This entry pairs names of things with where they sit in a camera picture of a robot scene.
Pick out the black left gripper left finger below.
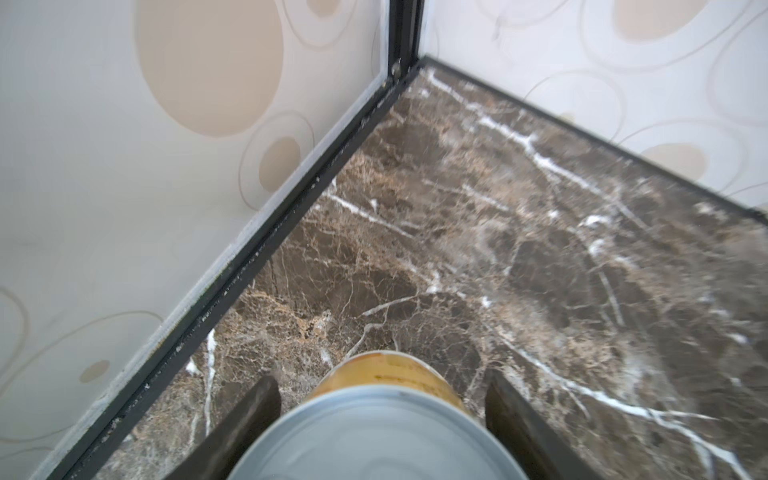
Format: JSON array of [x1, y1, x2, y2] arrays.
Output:
[[166, 375, 281, 480]]

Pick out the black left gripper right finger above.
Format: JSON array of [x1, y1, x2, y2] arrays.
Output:
[[485, 370, 601, 480]]

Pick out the yellow label can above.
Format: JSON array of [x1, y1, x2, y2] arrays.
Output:
[[229, 350, 527, 479]]

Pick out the black frame post left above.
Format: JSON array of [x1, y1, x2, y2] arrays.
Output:
[[387, 0, 425, 80]]

